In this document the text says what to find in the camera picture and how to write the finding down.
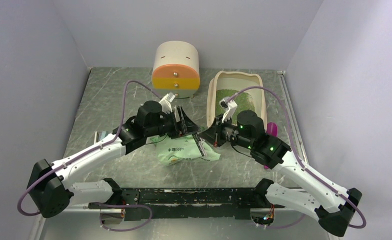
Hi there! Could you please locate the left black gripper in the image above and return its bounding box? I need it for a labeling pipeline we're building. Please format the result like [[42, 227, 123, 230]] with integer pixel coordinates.
[[146, 105, 201, 140]]

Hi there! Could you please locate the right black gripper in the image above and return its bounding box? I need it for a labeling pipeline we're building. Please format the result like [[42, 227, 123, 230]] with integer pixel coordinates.
[[199, 113, 254, 150]]

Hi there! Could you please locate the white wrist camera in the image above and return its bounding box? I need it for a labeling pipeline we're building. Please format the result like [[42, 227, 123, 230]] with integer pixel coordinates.
[[159, 92, 176, 114], [219, 98, 238, 123]]

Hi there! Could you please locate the black mounting rail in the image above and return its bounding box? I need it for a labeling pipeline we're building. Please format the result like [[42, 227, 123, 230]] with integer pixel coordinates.
[[89, 187, 271, 221]]

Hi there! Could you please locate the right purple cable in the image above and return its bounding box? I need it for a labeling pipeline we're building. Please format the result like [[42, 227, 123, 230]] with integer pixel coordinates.
[[225, 86, 367, 230]]

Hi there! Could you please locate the beige orange drawer cabinet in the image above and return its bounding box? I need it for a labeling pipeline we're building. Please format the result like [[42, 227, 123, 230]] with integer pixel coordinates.
[[151, 40, 200, 99]]

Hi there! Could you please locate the purple cable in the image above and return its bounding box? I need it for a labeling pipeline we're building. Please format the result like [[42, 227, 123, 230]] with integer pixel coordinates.
[[17, 80, 153, 233], [225, 86, 367, 230]]

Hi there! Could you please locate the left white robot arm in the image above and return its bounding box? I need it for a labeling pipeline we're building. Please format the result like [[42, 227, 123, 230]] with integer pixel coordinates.
[[28, 100, 200, 218]]

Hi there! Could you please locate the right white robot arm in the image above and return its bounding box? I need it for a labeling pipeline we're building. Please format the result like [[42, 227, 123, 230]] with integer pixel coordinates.
[[200, 110, 362, 237]]

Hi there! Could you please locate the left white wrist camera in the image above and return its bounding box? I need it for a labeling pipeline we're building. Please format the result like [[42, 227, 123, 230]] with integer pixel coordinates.
[[159, 92, 176, 114]]

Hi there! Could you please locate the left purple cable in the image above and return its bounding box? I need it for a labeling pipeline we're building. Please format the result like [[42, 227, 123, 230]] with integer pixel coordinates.
[[17, 80, 153, 233]]

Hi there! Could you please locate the magenta plastic scoop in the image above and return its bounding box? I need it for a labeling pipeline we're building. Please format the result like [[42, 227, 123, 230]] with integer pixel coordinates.
[[263, 121, 279, 170]]

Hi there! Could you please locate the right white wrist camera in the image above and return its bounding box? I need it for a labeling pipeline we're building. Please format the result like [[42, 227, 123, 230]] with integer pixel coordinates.
[[219, 98, 238, 123]]

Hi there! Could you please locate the beige litter box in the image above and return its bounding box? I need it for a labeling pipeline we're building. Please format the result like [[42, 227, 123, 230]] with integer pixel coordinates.
[[206, 70, 267, 126]]

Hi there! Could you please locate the green litter bag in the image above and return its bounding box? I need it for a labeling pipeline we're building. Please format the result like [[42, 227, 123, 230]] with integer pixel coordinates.
[[146, 135, 221, 166]]

